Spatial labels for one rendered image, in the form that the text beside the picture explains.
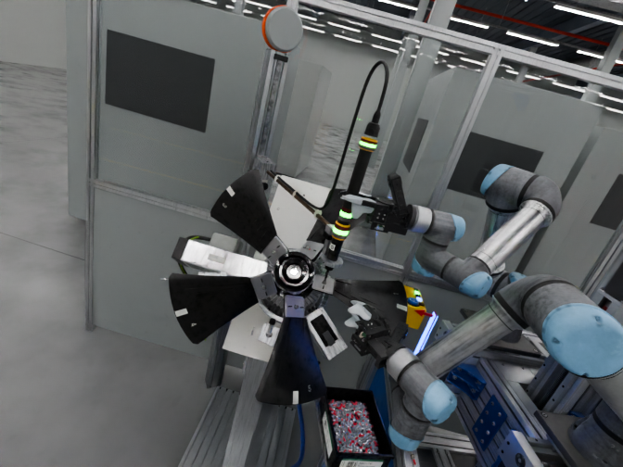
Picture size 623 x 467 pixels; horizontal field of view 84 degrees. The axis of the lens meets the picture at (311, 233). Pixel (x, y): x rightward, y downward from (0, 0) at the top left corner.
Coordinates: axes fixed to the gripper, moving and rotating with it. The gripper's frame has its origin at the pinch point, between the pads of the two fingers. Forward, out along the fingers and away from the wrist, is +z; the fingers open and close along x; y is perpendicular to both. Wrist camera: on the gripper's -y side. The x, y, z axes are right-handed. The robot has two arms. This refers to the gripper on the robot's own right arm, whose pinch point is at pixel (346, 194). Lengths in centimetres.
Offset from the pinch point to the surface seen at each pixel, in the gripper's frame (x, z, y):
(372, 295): -3.0, -16.4, 27.5
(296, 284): -5.4, 7.0, 27.9
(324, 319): 0.0, -5.5, 41.3
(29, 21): 1328, 934, 11
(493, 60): 61, -55, -53
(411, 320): 15, -42, 45
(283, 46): 62, 27, -35
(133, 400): 48, 65, 147
